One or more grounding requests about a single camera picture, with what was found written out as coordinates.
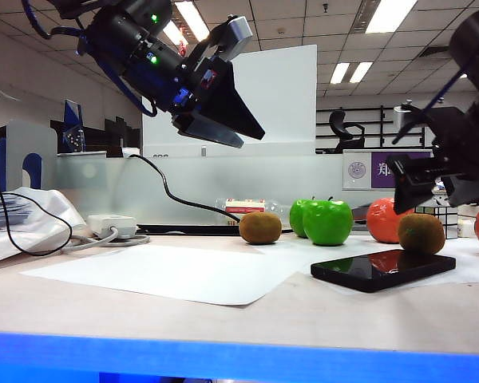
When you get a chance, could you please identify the small white box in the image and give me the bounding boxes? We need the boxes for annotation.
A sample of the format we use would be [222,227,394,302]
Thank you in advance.
[457,217,477,239]

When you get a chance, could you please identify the frosted glass desk partition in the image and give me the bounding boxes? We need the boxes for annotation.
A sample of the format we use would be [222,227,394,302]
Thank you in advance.
[56,153,400,227]

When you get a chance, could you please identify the thin black cable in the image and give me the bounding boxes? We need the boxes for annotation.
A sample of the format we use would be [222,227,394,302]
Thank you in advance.
[0,167,73,258]

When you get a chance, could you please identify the white paper sheet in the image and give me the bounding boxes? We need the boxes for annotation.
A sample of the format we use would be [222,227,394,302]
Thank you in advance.
[19,244,309,307]
[259,238,479,297]

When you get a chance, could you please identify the stack of printed papers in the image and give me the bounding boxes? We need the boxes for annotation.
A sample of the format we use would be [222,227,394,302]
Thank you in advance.
[0,194,35,235]

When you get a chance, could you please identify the green apple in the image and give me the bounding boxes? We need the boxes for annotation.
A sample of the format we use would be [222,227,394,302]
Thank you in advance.
[302,196,354,247]
[289,196,316,239]

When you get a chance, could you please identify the brown fuzzy kiwi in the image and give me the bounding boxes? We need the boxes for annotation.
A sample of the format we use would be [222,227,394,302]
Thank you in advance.
[397,212,446,256]
[239,211,283,246]

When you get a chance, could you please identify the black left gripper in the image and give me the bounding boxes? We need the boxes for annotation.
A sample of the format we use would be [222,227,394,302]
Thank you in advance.
[168,57,266,148]

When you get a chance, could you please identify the white power cable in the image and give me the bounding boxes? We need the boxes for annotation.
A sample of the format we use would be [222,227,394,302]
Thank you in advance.
[60,227,151,257]

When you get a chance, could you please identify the white board panel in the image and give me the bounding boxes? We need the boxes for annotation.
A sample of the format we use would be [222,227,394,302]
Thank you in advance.
[142,44,319,160]

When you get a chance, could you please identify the white power adapter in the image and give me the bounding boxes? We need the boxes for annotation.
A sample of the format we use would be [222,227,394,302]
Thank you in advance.
[87,215,138,240]

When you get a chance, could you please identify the grey metal bookend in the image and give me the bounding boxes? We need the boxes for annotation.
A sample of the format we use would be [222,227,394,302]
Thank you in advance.
[6,120,59,192]

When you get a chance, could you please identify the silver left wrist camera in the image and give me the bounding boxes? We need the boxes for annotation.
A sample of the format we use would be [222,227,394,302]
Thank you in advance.
[205,15,253,61]

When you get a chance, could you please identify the recessed ceiling light fixture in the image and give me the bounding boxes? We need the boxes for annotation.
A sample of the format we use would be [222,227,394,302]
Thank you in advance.
[161,2,212,45]
[364,0,419,36]
[329,61,374,85]

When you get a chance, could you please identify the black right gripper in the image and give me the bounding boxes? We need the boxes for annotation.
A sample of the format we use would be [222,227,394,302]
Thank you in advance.
[391,106,479,215]

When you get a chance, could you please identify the black shelf rack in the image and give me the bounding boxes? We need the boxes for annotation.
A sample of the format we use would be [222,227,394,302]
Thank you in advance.
[315,105,426,152]

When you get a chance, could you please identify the silver mirror puzzle cube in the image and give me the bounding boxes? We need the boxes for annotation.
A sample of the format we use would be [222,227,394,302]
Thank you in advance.
[414,203,460,240]

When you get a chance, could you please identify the ceiling air vent grille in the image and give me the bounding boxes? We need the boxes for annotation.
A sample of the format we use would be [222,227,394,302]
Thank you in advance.
[418,46,455,61]

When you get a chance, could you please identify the white plastic bag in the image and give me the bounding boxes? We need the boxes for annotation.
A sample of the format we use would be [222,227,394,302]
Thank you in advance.
[0,188,89,268]

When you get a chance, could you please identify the dark computer monitors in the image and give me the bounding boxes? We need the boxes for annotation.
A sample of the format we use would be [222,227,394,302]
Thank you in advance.
[50,116,144,160]

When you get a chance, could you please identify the clear bottle with red label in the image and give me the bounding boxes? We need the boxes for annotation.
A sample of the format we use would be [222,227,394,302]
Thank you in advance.
[216,197,295,219]

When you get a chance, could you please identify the purple and white name plate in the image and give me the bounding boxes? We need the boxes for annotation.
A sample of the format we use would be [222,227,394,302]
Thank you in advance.
[342,149,434,191]

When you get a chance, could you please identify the black smartphone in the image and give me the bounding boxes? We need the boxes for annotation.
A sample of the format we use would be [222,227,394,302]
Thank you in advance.
[310,249,457,294]

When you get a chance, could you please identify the small black office chair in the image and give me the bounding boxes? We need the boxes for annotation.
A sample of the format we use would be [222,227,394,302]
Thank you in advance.
[329,110,366,155]

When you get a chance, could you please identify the thick black cable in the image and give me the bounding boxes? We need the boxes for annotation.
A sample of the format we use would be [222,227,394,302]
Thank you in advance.
[128,153,242,223]

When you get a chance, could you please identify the blue crystal trophy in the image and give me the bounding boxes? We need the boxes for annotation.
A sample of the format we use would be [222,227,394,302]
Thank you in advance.
[62,99,87,155]

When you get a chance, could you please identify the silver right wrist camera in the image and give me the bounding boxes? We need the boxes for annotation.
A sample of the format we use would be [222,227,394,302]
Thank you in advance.
[394,104,424,129]

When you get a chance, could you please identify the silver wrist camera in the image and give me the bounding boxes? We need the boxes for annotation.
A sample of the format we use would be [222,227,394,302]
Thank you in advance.
[205,15,253,61]
[394,104,424,129]

